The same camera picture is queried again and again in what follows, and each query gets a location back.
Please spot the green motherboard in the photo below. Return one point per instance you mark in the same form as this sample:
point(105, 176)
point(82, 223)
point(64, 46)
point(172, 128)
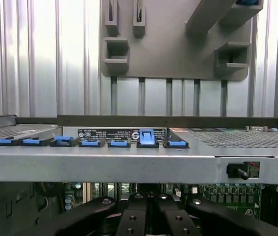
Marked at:
point(227, 194)

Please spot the black chassis switch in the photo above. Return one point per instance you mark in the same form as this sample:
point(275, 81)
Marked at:
point(237, 170)

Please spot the grey plastic parts rack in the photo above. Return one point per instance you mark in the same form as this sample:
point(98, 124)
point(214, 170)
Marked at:
point(168, 54)

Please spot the black service label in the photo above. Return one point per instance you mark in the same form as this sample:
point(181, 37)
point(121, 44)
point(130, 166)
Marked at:
point(109, 134)

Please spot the open grey PC case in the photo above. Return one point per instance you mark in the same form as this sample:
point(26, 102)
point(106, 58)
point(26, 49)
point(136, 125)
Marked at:
point(104, 164)

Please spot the blue card retention clip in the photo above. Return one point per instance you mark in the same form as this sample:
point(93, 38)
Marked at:
point(3, 142)
point(90, 143)
point(119, 143)
point(30, 141)
point(176, 143)
point(63, 140)
point(148, 137)

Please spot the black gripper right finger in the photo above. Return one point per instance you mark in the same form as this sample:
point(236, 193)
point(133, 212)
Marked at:
point(178, 218)

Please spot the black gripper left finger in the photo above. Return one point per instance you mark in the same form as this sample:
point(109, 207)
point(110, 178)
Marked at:
point(131, 218)

